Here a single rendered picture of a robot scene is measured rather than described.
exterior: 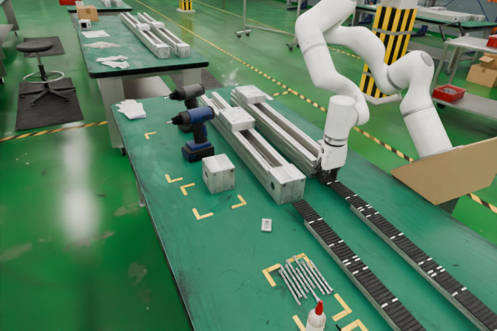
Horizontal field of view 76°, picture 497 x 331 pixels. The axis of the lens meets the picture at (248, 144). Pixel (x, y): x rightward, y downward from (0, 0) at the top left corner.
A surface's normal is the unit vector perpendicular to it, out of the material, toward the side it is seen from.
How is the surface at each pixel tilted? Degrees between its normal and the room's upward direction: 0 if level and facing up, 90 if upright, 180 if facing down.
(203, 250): 0
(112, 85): 90
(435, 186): 90
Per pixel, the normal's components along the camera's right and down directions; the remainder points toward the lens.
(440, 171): -0.91, 0.18
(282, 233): 0.04, -0.86
